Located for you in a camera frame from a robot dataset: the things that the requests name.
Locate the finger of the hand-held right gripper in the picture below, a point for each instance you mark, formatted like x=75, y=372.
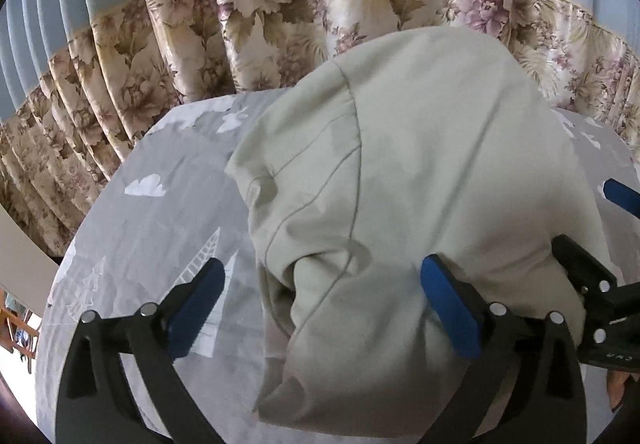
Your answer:
x=620, y=194
x=582, y=264

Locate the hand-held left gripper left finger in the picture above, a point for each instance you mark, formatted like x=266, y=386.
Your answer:
x=197, y=304

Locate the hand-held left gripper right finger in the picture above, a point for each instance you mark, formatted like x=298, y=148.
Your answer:
x=450, y=309

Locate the beige jacket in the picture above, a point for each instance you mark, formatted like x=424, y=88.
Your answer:
x=415, y=174

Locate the grey printed bedsheet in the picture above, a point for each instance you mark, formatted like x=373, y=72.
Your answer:
x=150, y=224

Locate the wooden furniture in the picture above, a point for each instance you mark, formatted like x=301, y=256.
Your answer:
x=22, y=329

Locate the blue floral curtain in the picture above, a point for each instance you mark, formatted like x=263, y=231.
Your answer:
x=280, y=24

